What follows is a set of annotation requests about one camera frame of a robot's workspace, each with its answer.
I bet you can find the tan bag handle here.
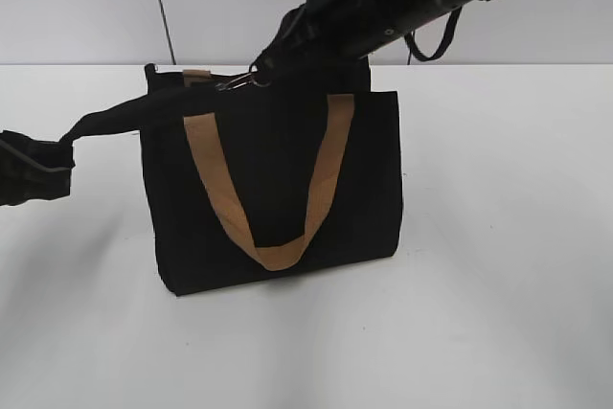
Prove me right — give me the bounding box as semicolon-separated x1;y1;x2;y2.
183;94;355;271
182;69;214;87

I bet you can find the tan front bag handle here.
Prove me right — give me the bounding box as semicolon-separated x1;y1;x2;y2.
183;94;355;271

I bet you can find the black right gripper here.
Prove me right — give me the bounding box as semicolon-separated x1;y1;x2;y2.
248;0;384;87

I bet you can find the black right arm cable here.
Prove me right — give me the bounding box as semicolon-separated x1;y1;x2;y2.
404;5;464;63

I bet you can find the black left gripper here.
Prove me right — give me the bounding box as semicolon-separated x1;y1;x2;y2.
1;130;76;206

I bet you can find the tan rear bag handle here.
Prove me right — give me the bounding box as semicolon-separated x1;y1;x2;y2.
182;69;214;87

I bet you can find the black canvas tote bag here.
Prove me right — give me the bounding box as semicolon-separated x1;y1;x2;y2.
139;62;403;296

